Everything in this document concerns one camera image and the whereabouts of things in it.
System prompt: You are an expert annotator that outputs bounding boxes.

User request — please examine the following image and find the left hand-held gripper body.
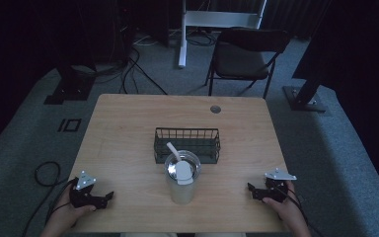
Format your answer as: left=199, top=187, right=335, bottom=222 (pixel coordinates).
left=68, top=170, right=109, bottom=210

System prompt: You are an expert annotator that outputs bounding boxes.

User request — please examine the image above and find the white tumbler cup with lid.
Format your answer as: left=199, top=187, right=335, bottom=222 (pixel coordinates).
left=164, top=149, right=202, bottom=205

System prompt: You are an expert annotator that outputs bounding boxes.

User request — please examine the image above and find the black stand with base plate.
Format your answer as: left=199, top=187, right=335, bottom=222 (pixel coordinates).
left=282, top=39, right=335, bottom=114

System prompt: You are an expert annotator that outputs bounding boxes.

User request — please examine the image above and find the black wire basket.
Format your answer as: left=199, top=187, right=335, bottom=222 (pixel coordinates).
left=153, top=126, right=222, bottom=165

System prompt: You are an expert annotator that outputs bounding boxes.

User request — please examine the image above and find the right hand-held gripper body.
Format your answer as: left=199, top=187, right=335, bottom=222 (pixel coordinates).
left=252, top=167, right=298, bottom=203

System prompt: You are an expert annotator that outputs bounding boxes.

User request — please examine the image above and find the person's left hand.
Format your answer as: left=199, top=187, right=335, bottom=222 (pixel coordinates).
left=50, top=184, right=98, bottom=230

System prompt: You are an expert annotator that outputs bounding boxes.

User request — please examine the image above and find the white desk frame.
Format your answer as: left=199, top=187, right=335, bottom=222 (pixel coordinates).
left=178, top=0, right=267, bottom=69

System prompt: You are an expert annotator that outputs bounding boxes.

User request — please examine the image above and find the black folding chair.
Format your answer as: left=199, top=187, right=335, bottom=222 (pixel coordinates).
left=204, top=27, right=291, bottom=100

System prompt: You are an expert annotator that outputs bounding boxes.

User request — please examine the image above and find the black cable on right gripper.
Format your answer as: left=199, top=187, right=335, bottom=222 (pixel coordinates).
left=277, top=186, right=325, bottom=237

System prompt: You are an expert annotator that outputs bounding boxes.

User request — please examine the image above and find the black stand base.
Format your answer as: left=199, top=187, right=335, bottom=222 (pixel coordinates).
left=43, top=64, right=97, bottom=106

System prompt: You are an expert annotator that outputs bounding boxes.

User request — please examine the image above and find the bundle of black floor cables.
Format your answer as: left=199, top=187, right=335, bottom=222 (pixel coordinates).
left=92, top=29, right=218, bottom=96

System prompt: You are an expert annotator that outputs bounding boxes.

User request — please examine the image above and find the person's right hand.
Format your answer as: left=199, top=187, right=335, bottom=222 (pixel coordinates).
left=262, top=180, right=305, bottom=229

